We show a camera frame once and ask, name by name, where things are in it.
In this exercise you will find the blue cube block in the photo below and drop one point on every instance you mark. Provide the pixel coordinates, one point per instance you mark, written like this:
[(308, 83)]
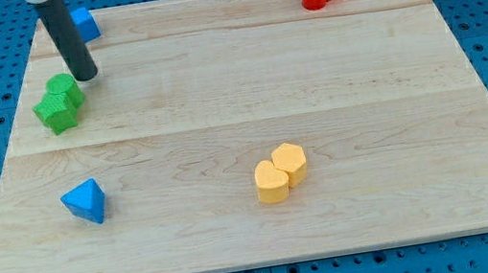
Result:
[(86, 24)]

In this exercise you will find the wooden board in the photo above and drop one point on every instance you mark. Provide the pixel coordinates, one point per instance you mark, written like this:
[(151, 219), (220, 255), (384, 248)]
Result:
[(192, 94)]

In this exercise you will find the yellow hexagon block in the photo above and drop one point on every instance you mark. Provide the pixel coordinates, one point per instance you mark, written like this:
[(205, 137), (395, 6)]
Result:
[(291, 159)]

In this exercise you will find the yellow heart block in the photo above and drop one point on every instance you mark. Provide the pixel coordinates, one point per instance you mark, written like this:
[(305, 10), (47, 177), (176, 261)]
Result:
[(272, 184)]

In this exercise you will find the blue triangle block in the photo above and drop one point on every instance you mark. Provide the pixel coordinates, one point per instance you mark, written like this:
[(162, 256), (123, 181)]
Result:
[(86, 201)]

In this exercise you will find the green cylinder block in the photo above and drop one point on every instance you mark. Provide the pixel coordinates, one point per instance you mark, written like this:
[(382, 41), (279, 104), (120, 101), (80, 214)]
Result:
[(66, 85)]

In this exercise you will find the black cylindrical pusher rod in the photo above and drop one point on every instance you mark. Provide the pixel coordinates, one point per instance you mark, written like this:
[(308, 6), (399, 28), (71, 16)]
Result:
[(62, 30)]

